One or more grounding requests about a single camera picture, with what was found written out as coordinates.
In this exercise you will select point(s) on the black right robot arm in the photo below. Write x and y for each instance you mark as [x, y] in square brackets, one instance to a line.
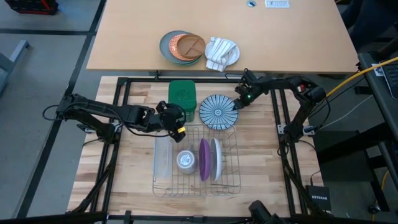
[280, 82]

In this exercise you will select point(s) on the clear plastic tray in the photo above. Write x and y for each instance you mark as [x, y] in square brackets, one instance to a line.
[163, 157]

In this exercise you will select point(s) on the green plate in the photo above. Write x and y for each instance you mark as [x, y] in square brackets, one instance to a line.
[189, 63]

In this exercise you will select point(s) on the grey plate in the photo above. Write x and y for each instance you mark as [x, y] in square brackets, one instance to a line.
[166, 46]

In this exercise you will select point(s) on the tan wooden desk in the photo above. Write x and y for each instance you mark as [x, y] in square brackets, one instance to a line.
[280, 37]

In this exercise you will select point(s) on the black network switch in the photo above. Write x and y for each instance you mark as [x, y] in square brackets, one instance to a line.
[318, 197]

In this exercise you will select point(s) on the black equipment stand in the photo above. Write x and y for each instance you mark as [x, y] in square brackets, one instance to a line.
[376, 99]

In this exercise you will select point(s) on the brown divided plate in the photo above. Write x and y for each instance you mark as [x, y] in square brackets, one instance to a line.
[191, 46]

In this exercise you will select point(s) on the grey bench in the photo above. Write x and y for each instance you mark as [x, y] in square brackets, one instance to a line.
[12, 59]

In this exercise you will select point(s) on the person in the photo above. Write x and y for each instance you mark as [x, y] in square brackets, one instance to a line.
[373, 18]

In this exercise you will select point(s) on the white paper label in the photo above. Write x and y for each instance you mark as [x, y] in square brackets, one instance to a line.
[377, 70]

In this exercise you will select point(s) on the black metal frame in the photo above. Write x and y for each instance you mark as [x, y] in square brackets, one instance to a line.
[149, 80]

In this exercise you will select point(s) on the black and red crate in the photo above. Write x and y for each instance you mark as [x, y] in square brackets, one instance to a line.
[31, 6]

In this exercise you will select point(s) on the white power strip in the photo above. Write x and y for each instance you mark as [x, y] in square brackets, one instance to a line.
[277, 3]

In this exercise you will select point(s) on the purple plate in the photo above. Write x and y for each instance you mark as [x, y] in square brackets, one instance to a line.
[204, 160]

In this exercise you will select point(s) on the orange patterned plate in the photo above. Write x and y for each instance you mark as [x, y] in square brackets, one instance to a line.
[173, 46]

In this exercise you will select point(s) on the blue white striped plate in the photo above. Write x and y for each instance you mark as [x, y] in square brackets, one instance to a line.
[217, 112]

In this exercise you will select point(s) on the black rounded object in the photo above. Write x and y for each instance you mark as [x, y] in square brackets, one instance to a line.
[259, 211]

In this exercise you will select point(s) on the metal cup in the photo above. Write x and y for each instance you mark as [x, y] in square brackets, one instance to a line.
[186, 160]

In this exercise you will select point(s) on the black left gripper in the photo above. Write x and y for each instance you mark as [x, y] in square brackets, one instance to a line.
[172, 119]

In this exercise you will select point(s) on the white striped towel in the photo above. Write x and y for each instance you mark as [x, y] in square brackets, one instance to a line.
[219, 53]

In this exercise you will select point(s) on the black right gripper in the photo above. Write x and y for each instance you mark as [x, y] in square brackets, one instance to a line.
[253, 85]

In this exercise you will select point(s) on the black keyboard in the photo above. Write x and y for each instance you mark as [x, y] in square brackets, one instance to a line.
[391, 77]

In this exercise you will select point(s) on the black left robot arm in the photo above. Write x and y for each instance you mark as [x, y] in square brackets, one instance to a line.
[93, 109]

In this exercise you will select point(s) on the green detergent tub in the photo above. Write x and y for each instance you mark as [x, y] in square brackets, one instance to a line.
[183, 93]

